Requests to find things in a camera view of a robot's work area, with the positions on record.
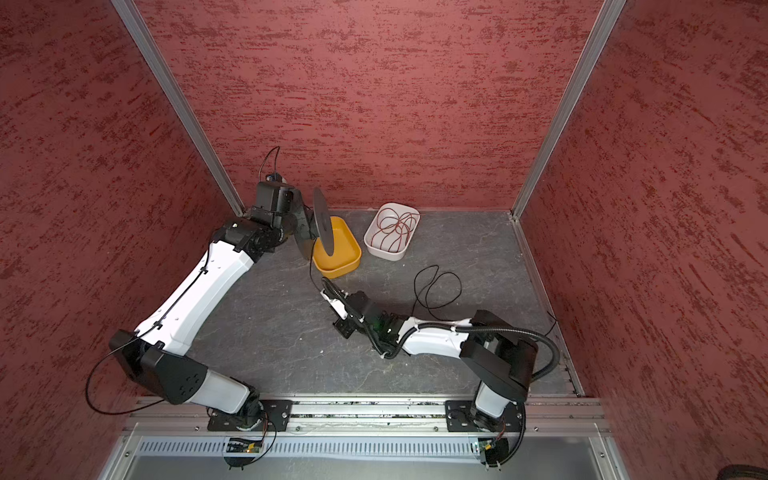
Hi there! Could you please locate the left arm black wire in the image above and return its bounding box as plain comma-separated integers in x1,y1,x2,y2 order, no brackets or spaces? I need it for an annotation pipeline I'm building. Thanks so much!
84,145,282,416

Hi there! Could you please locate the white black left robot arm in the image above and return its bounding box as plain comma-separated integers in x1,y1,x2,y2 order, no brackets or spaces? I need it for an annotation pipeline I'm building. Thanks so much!
109,207,332,430

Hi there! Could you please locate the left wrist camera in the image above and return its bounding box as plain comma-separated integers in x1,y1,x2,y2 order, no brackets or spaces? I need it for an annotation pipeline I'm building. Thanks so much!
250,172,299,222

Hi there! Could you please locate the left small circuit board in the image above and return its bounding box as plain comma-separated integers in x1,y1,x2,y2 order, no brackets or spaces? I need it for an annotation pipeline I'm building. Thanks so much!
223,437,264,469

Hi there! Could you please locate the aluminium corner post left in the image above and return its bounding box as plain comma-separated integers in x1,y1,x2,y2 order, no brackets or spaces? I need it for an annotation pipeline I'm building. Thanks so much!
111,0,246,216

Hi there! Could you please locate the black corrugated cable conduit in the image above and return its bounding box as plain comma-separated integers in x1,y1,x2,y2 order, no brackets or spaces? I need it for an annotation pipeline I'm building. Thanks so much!
321,277,562,383

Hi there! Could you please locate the white plastic tray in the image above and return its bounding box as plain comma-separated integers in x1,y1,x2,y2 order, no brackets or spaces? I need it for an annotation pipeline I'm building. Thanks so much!
363,202,421,261

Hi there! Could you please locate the yellow plastic tray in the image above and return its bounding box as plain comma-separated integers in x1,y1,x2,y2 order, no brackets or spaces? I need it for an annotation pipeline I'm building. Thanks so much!
313,216,362,279

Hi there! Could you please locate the small circuit board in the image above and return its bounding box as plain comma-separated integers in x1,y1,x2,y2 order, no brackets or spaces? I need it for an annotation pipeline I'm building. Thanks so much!
223,437,264,469
476,438,510,469

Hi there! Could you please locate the grey perforated cable spool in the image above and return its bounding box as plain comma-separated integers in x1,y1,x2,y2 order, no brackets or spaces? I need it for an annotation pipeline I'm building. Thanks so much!
291,188,335,260

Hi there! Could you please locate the aluminium corner post right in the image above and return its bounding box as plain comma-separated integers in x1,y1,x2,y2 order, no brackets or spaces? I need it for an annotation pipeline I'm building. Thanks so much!
511,0,626,223

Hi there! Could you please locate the right small circuit board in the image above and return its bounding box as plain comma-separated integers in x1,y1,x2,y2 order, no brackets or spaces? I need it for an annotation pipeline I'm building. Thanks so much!
476,438,510,469

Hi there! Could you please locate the aluminium corner post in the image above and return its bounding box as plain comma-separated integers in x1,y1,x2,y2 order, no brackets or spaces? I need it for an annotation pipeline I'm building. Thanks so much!
111,0,246,216
511,0,626,223

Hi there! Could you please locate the red thin cable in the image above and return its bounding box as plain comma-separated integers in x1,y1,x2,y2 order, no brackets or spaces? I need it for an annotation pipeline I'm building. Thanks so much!
370,207,419,254

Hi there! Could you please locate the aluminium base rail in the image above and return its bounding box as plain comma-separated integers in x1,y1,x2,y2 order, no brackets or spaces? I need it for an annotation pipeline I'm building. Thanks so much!
121,394,612,437

